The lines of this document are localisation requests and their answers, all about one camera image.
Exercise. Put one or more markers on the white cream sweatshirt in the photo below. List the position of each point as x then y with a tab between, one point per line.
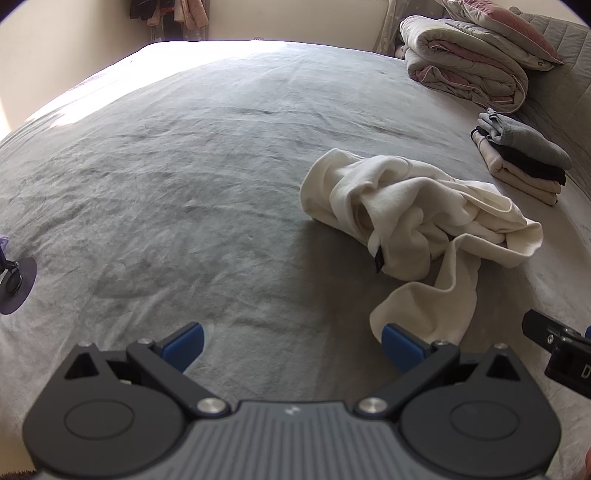
423	227

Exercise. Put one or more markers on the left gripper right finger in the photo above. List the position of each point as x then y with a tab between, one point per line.
423	366

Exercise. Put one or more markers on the folded beige garment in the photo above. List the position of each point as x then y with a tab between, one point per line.
546	191

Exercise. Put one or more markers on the grey quilted headboard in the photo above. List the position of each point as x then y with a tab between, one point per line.
559	101

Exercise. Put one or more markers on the folded black garment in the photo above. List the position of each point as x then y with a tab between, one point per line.
528	165

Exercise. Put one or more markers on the grey bed blanket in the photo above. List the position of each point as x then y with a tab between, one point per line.
164	190

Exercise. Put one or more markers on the hanging dark clothes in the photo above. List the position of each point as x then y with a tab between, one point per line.
191	13

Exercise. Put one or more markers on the lilac cloth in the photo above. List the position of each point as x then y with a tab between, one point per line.
3	242

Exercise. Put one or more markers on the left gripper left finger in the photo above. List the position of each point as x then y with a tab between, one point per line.
161	365

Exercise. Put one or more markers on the pink grey pillow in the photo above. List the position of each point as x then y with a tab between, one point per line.
505	30

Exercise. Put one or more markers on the folded grey pink quilt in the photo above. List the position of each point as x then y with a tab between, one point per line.
445	58

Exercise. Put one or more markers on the folded grey garment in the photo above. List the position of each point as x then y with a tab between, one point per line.
508	132

